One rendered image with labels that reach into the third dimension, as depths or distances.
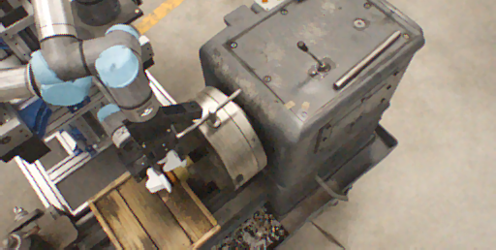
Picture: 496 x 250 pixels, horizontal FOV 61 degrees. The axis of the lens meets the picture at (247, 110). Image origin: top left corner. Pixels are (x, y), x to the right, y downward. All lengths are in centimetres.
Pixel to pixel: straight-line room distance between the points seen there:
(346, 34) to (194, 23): 184
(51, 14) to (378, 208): 195
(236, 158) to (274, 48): 35
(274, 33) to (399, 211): 145
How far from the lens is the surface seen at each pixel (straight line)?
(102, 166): 239
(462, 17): 335
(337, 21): 139
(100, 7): 155
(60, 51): 96
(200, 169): 128
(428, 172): 263
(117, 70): 82
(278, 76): 125
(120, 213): 153
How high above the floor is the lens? 229
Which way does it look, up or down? 61 degrees down
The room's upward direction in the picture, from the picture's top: 3 degrees counter-clockwise
